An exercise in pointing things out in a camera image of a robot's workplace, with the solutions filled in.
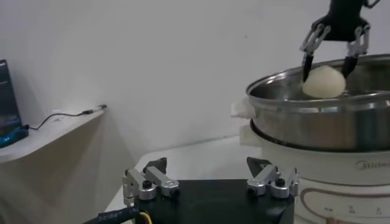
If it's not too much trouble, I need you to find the blue computer mouse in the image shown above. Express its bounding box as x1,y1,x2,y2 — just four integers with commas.
0,126,30,149

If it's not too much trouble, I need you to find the white electric cooker pot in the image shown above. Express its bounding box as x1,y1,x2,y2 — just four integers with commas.
239,123,390,224

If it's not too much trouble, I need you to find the black monitor screen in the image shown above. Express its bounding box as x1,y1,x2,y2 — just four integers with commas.
0,59,24,138

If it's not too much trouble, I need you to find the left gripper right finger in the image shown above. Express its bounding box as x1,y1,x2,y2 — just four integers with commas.
246,156,301,199

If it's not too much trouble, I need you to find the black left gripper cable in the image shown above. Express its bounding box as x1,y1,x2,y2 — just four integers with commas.
82,206,153,224

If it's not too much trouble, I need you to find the stainless steel steamer basket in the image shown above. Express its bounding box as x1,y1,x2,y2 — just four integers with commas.
230,54,390,152

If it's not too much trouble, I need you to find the white side desk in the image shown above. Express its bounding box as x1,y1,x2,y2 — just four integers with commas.
0,107,107,165

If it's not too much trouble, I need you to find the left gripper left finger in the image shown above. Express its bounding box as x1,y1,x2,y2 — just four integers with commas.
121,157,180,208

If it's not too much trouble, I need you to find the white steamed baozi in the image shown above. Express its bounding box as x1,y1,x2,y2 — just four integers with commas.
301,65,347,99

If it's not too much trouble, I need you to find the black cable with connectors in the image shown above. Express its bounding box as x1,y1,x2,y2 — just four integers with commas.
24,104,108,131

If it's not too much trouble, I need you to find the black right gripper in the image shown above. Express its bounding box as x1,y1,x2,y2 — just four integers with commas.
299,0,372,83

